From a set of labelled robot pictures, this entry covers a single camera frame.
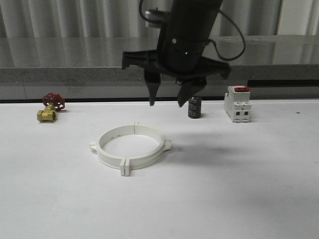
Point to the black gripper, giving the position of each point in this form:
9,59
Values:
179,55

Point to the white half pipe clamp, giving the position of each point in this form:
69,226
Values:
145,160
105,155

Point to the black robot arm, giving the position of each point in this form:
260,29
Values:
190,13

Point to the black cylindrical capacitor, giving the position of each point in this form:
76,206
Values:
194,107

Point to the brass valve red handwheel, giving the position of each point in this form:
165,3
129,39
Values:
53,103

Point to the grey stone ledge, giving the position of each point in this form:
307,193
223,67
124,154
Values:
99,59

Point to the white circuit breaker red switch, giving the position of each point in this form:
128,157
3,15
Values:
236,103

